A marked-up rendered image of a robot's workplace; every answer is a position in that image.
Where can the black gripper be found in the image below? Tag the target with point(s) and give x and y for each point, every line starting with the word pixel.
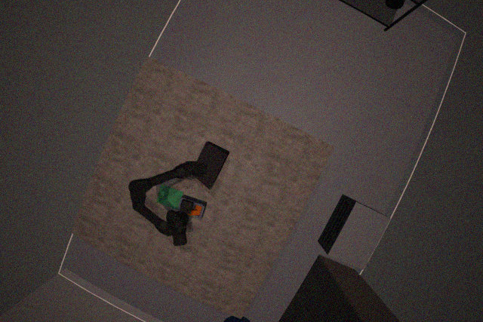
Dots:
pixel 185 207

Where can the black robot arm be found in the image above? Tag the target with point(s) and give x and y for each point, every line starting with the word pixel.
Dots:
pixel 174 225

